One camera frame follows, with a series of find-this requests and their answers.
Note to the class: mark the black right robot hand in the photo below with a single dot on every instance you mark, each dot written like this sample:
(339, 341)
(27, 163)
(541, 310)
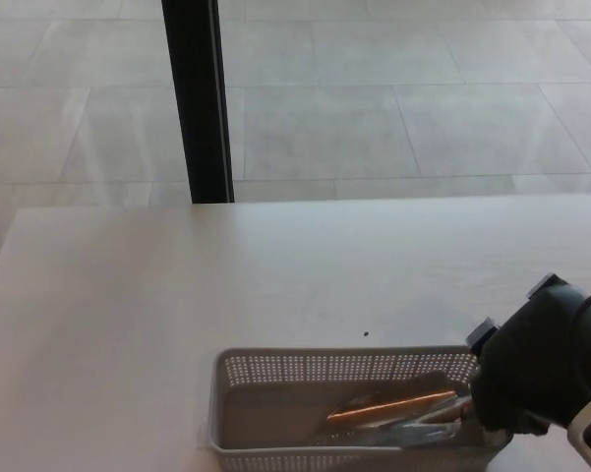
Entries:
(526, 364)

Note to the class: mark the grey perforated plastic basket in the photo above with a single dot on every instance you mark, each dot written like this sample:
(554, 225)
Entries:
(324, 459)

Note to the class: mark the black window frame post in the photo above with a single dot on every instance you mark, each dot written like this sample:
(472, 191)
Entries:
(194, 98)

